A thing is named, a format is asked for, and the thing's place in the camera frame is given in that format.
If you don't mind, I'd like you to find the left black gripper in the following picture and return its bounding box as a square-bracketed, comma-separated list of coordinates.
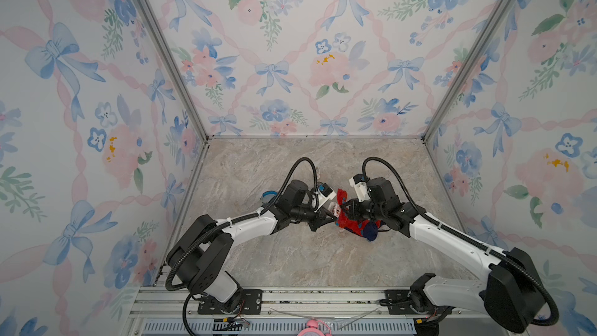
[290, 204, 337, 233]

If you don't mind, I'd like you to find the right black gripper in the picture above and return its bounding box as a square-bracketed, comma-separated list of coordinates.
[340, 197, 386, 222]

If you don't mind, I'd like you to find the pink white watch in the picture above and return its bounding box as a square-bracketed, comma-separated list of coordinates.
[328, 202, 341, 219]

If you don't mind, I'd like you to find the red blue patterned cloth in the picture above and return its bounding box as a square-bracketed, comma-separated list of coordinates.
[334, 189, 383, 242]

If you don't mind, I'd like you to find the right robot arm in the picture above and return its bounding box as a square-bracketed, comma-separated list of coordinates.
[341, 174, 560, 334]

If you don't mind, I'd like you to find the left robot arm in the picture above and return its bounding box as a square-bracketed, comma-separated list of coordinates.
[165, 180, 337, 311]

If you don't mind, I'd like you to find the pink round object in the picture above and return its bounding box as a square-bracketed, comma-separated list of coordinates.
[298, 319, 333, 336]

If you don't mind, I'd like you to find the blue strap watch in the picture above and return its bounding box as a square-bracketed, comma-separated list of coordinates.
[261, 191, 278, 207]

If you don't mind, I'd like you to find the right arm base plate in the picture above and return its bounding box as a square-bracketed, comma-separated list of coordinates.
[379, 289, 446, 317]

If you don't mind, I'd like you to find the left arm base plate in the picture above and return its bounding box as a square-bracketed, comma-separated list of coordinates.
[197, 289, 264, 316]

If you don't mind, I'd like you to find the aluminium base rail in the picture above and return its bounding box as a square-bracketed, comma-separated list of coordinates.
[125, 285, 472, 322]

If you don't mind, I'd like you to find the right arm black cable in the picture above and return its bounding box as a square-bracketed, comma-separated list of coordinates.
[361, 156, 560, 328]

